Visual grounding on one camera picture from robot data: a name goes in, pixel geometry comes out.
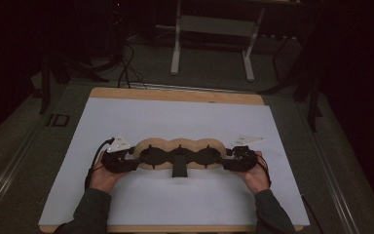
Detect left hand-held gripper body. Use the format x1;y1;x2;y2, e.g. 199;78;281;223
100;133;134;175

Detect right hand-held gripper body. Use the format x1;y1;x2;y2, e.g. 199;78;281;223
230;135;265;174

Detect wooden triple photo frame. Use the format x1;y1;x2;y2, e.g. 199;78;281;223
132;136;229;178

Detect person's right hand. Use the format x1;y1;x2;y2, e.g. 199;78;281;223
233;150;272;196

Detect person's left hand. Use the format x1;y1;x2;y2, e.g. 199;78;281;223
88;151;129;196

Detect white table mat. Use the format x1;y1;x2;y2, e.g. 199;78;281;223
38;97;311;227

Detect black floor socket plate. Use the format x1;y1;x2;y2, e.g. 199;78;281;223
46;113;71;128

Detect black metal stand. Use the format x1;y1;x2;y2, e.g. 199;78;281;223
258;30;325;134
38;45;111;115

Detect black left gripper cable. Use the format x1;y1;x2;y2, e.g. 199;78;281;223
84;136;116;192

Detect black floor cables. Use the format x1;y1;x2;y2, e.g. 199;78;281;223
116;41;149;91

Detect metal floor rail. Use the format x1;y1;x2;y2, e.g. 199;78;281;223
0;121;44;217
299;99;362;234

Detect white metal desk frame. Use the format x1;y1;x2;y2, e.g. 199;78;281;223
169;0;268;83

